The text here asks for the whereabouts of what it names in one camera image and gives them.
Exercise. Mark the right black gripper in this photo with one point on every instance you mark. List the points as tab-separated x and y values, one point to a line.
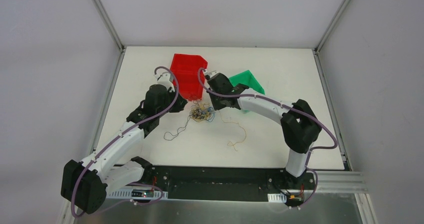
216	103

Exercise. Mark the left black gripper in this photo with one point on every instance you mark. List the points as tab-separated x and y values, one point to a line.
180	104

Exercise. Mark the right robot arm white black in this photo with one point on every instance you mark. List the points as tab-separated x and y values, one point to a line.
298	122

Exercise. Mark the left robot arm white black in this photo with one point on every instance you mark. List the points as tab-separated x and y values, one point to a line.
86	183

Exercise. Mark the green plastic bin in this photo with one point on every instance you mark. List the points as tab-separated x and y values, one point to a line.
248	79

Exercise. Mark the red plastic bin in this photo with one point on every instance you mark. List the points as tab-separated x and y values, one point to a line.
185	67

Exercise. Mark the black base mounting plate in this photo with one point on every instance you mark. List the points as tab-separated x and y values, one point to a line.
225	184

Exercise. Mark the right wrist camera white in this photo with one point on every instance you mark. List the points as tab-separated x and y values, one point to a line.
209	74

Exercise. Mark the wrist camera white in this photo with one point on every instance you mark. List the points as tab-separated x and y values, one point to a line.
163	78
209	74

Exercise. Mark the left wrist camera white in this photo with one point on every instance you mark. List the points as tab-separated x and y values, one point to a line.
163	78

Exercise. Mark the left white cable duct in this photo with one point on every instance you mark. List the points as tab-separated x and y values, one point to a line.
141	194

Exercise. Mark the white cable duct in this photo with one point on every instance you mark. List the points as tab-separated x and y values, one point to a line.
277	198
141	194

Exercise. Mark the right white cable duct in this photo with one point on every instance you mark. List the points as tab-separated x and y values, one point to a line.
277	198

